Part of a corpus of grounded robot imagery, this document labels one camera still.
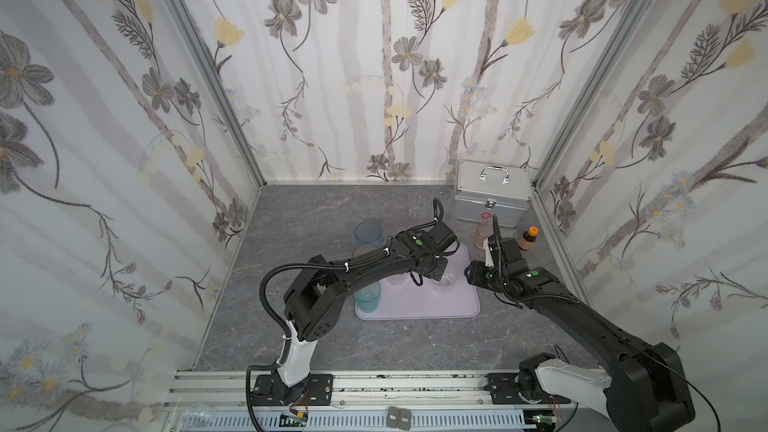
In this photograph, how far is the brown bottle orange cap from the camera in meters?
0.97

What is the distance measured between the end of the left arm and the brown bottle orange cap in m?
0.36

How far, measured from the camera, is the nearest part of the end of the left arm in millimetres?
627
